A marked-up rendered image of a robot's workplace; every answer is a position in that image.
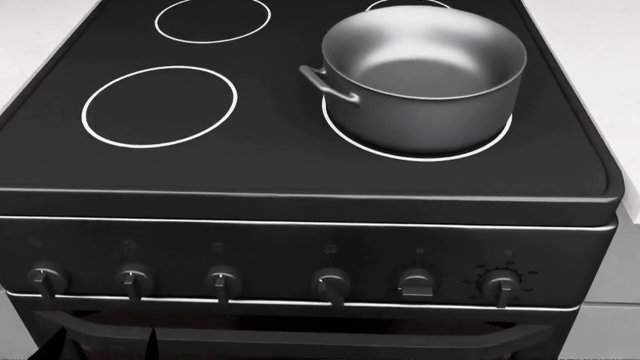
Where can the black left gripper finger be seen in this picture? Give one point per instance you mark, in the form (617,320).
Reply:
(54,347)
(152,345)

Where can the black burner control knob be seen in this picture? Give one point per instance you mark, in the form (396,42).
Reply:
(331,283)
(222,280)
(133,279)
(46,279)

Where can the black electric stove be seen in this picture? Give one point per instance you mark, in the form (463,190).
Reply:
(280,180)

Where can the black oven door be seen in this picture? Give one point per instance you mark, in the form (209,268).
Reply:
(310,347)

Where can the black oven function knob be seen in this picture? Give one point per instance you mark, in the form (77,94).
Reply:
(417,283)

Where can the black oven temperature knob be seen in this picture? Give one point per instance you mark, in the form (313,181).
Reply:
(500,287)

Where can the grey steel cooking pot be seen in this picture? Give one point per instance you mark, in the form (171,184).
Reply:
(425,112)

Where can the white kitchen cabinet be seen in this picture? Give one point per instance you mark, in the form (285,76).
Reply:
(631,262)

